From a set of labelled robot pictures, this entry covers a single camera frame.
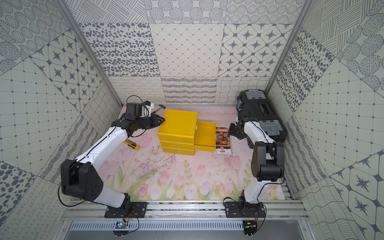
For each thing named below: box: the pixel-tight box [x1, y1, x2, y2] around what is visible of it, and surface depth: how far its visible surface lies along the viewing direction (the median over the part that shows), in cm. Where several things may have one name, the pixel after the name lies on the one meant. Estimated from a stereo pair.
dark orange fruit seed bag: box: [213, 127, 232, 155], surface depth 100 cm
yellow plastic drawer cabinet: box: [157, 109, 198, 156], surface depth 83 cm
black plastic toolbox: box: [236, 89, 288, 143], surface depth 99 cm
